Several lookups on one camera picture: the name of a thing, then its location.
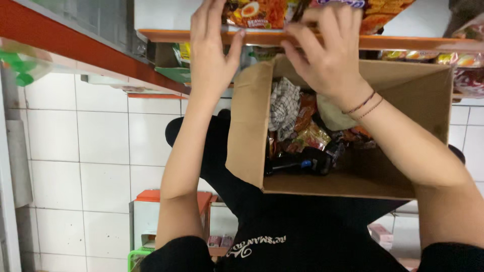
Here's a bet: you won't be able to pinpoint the white cabinet with orange top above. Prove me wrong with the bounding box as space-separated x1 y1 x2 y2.
130 189 213 252

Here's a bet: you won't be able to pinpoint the orange noodle packet purple band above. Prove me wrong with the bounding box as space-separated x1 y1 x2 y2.
309 0 416 36

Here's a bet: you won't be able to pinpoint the orange noodle packet with egg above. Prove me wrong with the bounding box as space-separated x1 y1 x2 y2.
222 0 300 30

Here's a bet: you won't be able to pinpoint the brown cardboard box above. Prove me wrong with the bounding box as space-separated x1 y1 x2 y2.
225 54 455 201

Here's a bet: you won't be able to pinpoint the green yellow packet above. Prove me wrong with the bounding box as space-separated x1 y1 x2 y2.
154 43 192 84

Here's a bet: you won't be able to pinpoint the green bottles in clear wrap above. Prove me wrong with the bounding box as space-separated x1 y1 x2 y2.
0 38 51 87

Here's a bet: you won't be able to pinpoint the green plastic basket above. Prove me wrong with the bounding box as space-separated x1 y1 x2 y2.
127 245 156 272

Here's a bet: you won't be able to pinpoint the black trousers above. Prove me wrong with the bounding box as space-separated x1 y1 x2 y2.
165 109 265 212

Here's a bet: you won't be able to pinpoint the orange-edged white shelf rack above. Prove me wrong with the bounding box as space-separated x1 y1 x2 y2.
134 0 484 100

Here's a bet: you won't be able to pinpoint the brown beaded bracelet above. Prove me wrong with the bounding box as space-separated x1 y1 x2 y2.
355 97 385 121

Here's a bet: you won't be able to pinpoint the black printed shirt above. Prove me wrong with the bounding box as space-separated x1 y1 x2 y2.
139 194 484 272

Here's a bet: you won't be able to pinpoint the heap of colourful snack packets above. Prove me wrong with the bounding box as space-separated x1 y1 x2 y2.
267 92 378 159

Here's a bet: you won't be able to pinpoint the black white checked cloth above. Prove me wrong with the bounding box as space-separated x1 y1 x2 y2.
268 77 302 143

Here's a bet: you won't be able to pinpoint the red-edged grey shelf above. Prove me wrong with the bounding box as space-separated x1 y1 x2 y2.
0 0 191 96

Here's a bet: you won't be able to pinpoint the person's right hand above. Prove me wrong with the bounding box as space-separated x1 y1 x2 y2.
280 5 376 115

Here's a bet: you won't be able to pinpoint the black bottle with blue cap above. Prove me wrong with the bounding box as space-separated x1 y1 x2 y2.
264 147 334 177

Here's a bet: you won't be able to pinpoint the person's left hand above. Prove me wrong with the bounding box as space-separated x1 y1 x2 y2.
189 0 246 111

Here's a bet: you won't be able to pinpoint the row of red yellow packets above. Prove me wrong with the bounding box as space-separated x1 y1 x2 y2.
381 50 484 99

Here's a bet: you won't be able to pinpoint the dark red thread bracelet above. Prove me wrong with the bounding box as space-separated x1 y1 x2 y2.
341 90 377 115

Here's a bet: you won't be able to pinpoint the pink small boxes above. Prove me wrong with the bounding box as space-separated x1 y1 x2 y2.
207 234 234 249

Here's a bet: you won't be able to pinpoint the pink white carton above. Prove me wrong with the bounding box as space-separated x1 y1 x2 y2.
368 223 395 251

